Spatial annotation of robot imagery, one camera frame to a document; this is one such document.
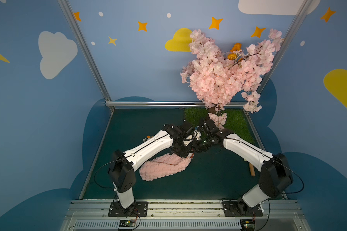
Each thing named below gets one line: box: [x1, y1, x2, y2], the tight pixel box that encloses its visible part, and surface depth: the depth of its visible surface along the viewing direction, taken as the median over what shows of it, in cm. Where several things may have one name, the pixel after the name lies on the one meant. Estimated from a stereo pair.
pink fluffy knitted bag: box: [139, 152, 192, 182], surface depth 82 cm
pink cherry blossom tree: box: [180, 28, 284, 129], surface depth 70 cm
